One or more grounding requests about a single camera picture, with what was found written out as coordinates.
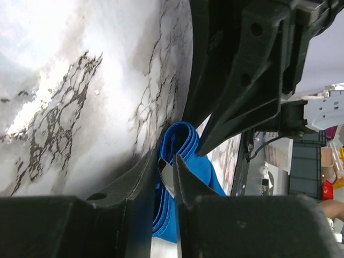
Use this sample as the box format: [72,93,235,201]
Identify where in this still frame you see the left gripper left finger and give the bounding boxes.
[1,150,157,257]

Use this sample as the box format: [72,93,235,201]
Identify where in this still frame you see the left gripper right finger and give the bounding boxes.
[173,153,342,258]

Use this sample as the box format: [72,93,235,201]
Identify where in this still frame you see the blue satin napkin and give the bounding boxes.
[152,121,226,243]

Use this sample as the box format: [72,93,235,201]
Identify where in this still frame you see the silver utensil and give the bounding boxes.
[158,158,175,198]

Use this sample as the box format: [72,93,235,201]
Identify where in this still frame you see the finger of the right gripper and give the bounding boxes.
[182,1,245,126]

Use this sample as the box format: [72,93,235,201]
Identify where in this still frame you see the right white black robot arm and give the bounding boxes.
[183,1,343,156]

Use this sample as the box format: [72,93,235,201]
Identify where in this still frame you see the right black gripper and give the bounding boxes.
[197,1,343,156]

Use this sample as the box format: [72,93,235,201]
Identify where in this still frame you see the person in light shirt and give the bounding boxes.
[319,199,344,221]

